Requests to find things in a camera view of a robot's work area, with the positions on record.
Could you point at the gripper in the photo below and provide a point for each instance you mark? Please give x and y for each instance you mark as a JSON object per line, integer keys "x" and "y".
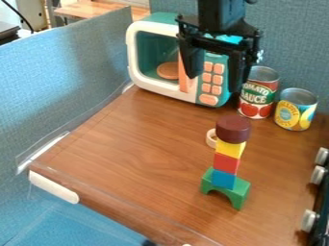
{"x": 222, "y": 35}

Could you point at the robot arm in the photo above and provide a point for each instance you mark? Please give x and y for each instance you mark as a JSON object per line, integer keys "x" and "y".
{"x": 220, "y": 12}

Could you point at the red tomato sauce can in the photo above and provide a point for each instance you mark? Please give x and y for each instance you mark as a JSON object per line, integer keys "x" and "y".
{"x": 257, "y": 96}

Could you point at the toy microwave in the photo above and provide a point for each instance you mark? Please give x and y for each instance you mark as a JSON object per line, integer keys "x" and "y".
{"x": 150, "y": 48}

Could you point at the yellow cube block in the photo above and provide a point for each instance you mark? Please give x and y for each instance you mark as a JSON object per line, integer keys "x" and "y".
{"x": 230, "y": 149}

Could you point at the yellow can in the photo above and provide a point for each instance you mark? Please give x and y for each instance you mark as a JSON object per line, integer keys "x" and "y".
{"x": 295, "y": 110}

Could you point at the red cube block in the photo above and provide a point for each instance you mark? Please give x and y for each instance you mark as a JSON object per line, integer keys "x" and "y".
{"x": 226, "y": 163}

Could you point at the blue cube block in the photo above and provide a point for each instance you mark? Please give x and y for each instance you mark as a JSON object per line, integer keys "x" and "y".
{"x": 223, "y": 179}

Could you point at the wooden desk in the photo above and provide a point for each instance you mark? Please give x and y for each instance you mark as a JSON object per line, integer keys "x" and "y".
{"x": 98, "y": 9}

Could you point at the green arch block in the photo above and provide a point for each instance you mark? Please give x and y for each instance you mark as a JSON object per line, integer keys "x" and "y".
{"x": 239, "y": 193}

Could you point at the toy stove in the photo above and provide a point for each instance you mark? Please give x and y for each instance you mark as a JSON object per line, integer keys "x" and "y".
{"x": 319, "y": 192}

